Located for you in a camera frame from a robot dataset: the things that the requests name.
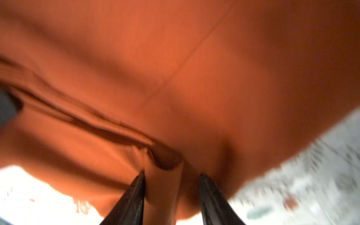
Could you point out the floral table mat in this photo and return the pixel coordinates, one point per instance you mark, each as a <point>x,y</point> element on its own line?
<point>321,186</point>

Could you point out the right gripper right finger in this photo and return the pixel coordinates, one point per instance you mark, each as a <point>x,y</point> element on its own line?
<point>214,207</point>

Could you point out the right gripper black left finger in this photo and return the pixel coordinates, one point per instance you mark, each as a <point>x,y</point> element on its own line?
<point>129,209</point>

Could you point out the rust orange skirt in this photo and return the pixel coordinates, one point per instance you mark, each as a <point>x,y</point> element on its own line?
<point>107,89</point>

